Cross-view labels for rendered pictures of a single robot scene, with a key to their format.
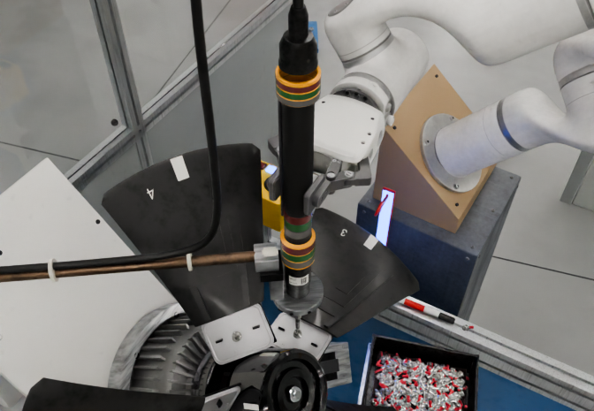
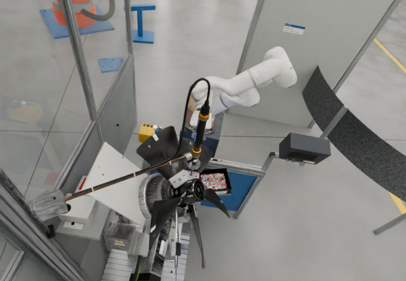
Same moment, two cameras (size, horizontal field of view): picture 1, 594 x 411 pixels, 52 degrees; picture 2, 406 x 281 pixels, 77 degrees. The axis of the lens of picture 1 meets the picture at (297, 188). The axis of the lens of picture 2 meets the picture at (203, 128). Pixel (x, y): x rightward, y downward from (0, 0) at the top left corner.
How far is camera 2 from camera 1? 56 cm
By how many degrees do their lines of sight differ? 22
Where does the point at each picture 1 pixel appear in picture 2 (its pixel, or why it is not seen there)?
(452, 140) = not seen: hidden behind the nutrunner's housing
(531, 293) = (223, 145)
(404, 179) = not seen: hidden behind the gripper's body
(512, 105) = (224, 96)
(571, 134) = (242, 103)
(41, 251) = (112, 170)
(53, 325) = (121, 191)
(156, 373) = (154, 196)
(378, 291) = (205, 157)
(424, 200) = not seen: hidden behind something
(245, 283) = (179, 164)
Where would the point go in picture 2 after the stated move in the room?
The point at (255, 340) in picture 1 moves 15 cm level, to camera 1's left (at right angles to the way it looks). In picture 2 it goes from (183, 179) to (154, 187)
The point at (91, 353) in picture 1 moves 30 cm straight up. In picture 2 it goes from (132, 196) to (128, 163)
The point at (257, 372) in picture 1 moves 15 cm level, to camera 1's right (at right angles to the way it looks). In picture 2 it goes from (189, 187) to (216, 178)
